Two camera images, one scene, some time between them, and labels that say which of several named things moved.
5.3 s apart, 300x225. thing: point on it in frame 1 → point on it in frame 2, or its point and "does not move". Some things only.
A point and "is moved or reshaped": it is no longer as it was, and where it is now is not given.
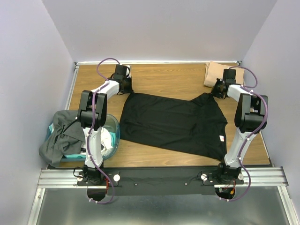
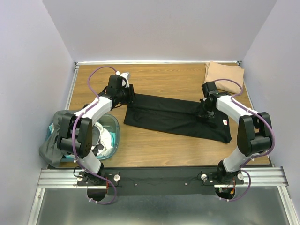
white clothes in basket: (106, 140) does not move
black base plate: (164, 181) does not move
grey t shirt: (66, 138) does not move
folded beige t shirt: (213, 71) does not move
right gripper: (213, 92) → (208, 116)
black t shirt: (194, 126) is moved or reshaped
